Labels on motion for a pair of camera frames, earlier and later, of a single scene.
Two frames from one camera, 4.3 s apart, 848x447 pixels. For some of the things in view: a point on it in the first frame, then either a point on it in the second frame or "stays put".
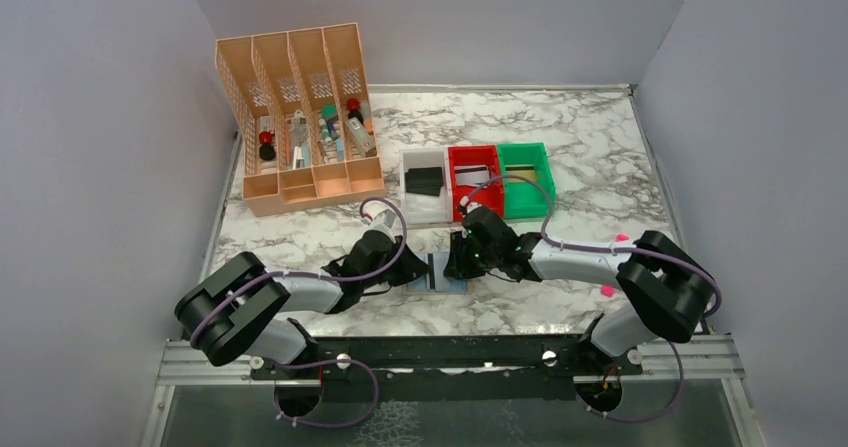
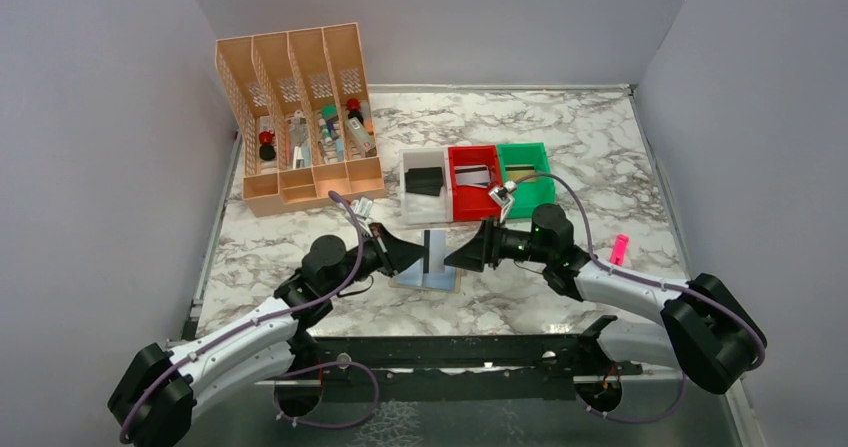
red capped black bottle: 267,151 stays put
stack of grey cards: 434,281 stays put
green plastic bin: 523,199 stays put
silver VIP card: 442,284 -> 437,250
